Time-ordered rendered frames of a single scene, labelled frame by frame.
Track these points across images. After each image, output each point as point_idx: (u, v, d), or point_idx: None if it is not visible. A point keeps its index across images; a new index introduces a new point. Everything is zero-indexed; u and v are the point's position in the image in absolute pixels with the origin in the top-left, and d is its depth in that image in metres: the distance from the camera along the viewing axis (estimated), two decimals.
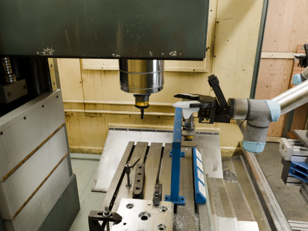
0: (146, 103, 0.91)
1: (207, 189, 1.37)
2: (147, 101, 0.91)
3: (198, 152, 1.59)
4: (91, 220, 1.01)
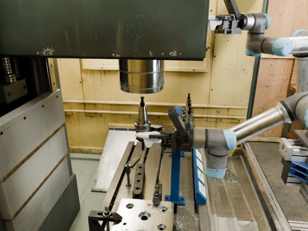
0: None
1: (207, 189, 1.37)
2: None
3: (198, 152, 1.59)
4: (91, 220, 1.01)
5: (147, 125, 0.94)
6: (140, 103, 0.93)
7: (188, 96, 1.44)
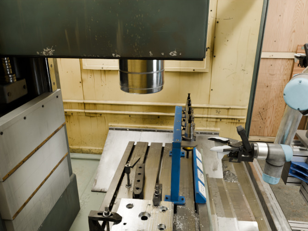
0: (192, 147, 1.17)
1: (207, 189, 1.37)
2: None
3: (198, 152, 1.59)
4: (91, 220, 1.01)
5: (194, 138, 1.15)
6: (188, 120, 1.14)
7: (188, 96, 1.44)
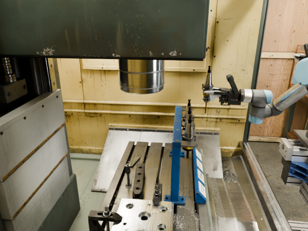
0: (192, 147, 1.17)
1: (207, 189, 1.37)
2: None
3: (198, 152, 1.59)
4: (91, 220, 1.01)
5: (194, 138, 1.15)
6: (188, 120, 1.14)
7: (208, 68, 1.37)
